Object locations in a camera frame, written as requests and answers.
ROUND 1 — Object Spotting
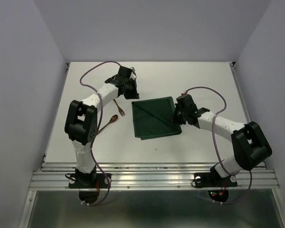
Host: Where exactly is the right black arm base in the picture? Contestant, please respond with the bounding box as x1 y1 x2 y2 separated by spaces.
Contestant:
191 167 238 189

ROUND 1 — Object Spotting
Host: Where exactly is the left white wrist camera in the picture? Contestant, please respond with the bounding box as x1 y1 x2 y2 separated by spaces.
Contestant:
130 67 137 80

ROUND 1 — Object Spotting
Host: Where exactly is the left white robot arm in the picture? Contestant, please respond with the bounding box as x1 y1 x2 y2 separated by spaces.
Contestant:
64 66 139 187

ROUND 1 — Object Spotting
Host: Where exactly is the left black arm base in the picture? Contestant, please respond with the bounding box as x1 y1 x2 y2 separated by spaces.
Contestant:
65 173 110 189

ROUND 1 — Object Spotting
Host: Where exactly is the dark green cloth napkin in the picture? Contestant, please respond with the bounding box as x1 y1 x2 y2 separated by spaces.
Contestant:
132 96 182 140

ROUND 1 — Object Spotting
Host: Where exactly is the brown wooden fork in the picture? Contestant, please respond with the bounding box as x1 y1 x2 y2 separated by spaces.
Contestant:
113 99 125 116

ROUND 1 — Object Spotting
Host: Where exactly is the brown wooden spoon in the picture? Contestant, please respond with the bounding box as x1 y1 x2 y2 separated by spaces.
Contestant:
97 114 118 134

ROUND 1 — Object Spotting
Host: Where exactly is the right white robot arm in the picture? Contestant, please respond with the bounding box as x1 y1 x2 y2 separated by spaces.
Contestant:
171 94 272 185

